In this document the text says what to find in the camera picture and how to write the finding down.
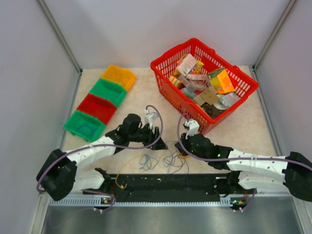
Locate grey slotted cable duct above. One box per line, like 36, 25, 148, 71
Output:
60, 196, 234, 207

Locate red plastic bin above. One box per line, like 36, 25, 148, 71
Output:
77, 94, 117, 125

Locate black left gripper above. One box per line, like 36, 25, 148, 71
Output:
128, 123, 167, 150

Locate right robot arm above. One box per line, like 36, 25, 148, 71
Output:
177, 133, 312, 202

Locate long yellow wire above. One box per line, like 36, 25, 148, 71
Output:
115, 154, 159, 190

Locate green plastic bin front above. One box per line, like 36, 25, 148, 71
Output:
63, 110, 106, 142

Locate yellow plastic bin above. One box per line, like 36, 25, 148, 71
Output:
100, 64, 137, 92

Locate orange green carton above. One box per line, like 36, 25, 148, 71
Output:
207, 67, 235, 94

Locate green plastic bin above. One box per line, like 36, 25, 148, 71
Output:
63, 110, 106, 142
89, 78, 127, 108

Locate metal front plate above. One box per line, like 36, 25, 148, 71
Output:
41, 197, 304, 234

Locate blue wire in bin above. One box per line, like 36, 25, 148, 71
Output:
75, 123, 97, 137

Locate red shopping basket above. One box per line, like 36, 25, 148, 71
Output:
150, 38, 259, 136

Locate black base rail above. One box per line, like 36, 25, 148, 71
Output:
98, 174, 253, 202

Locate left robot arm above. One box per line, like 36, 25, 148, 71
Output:
36, 112, 167, 201

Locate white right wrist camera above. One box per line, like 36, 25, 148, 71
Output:
183, 118, 199, 139

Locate brown cardboard box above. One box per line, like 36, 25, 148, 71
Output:
193, 86, 220, 106

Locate pink box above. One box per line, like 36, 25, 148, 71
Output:
176, 53, 197, 76

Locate green plastic bin rear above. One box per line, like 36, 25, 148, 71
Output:
89, 78, 127, 108

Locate blue wire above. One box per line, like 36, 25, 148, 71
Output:
75, 123, 97, 137
138, 153, 159, 171

